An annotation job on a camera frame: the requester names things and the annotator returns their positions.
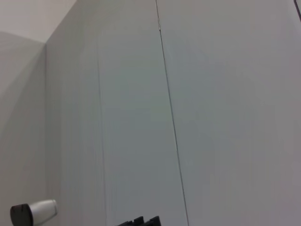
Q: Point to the silver cylinder with black cap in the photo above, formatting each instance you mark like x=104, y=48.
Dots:
x=33, y=212

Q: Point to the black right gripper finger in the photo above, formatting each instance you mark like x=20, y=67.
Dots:
x=154, y=221
x=131, y=222

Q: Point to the dark wall fixture edge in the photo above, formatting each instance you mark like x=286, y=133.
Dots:
x=298, y=8

